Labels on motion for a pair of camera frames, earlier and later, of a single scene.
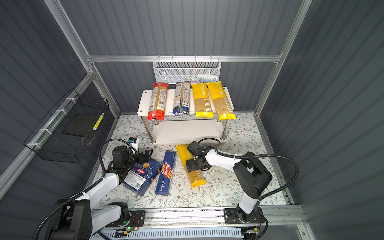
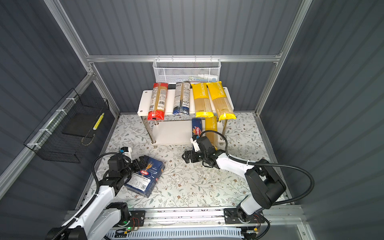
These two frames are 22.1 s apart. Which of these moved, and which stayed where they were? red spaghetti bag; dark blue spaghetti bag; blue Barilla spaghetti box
Moved: blue Barilla spaghetti box
Stayed: dark blue spaghetti bag; red spaghetti bag
